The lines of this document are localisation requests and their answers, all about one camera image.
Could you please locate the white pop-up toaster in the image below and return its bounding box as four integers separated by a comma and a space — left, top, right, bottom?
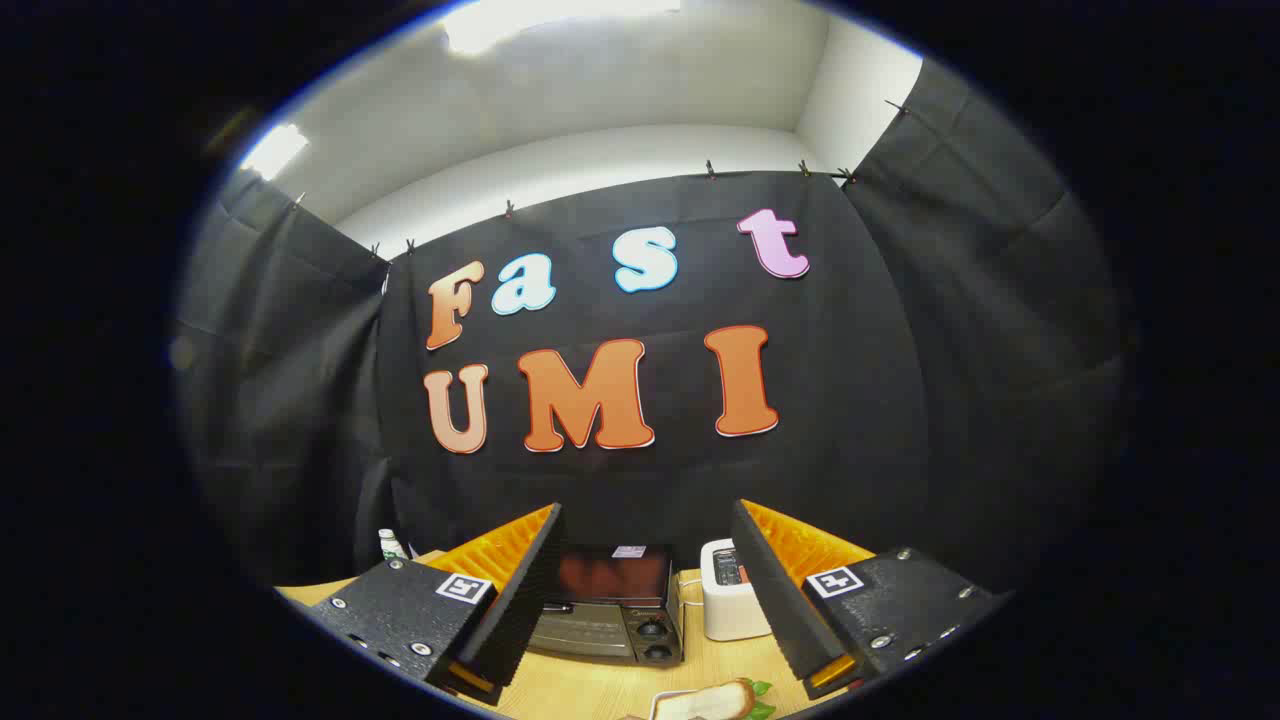
700, 538, 773, 642

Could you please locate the lettuce sandwich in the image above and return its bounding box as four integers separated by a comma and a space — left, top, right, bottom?
655, 678, 776, 720

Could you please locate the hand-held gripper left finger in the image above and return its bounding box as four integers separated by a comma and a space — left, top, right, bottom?
305, 503, 566, 707

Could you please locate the black backdrop cloth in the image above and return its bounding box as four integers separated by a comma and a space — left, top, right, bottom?
172, 58, 1136, 601

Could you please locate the black toaster oven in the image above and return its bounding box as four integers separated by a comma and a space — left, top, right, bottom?
525, 543, 687, 669

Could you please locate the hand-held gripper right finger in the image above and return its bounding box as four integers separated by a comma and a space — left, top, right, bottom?
730, 498, 1009, 701

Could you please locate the ceiling light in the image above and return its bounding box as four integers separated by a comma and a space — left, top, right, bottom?
240, 123, 311, 181
440, 0, 681, 56

